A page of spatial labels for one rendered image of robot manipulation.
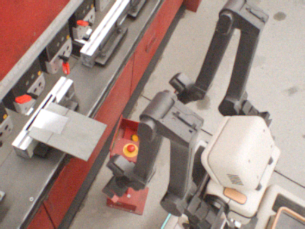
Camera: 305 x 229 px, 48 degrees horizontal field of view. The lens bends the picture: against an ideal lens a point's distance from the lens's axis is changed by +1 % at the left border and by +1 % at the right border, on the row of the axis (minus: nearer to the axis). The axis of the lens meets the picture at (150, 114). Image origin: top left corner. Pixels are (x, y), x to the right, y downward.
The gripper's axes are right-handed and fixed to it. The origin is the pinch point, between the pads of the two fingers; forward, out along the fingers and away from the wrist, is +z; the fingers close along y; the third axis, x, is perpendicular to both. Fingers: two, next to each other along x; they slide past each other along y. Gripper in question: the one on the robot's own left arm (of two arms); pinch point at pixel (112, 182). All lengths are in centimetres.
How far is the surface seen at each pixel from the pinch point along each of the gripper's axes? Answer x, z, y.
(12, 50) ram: -55, -24, -2
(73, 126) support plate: -24.4, 12.0, -10.9
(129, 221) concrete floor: 49, 87, -17
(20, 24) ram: -58, -28, -8
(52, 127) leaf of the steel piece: -30.3, 14.8, -5.5
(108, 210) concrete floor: 34, 94, -15
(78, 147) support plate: -17.9, 8.6, -4.6
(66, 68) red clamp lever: -42.2, -0.9, -21.8
